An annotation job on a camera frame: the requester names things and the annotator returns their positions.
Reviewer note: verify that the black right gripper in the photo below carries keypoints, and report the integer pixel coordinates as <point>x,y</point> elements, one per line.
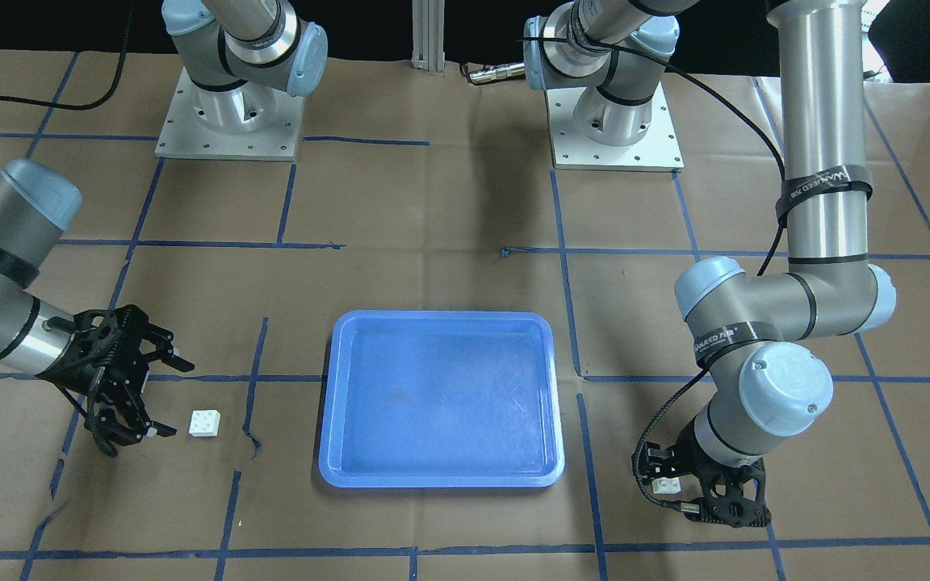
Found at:
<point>87,377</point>

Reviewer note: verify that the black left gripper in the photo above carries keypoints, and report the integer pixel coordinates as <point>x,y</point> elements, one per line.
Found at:
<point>689,457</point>

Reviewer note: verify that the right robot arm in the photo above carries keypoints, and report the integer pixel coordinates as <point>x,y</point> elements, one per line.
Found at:
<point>245,64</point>

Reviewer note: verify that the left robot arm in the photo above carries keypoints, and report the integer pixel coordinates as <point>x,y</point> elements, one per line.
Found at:
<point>608,249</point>

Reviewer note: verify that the blue plastic tray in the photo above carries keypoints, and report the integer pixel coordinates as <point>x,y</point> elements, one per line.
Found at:
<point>441,399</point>

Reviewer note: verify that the brown paper table cover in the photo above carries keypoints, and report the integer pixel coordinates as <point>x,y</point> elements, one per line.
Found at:
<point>406,194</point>

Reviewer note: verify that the aluminium frame post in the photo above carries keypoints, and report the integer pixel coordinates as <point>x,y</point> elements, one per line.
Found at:
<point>427,31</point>

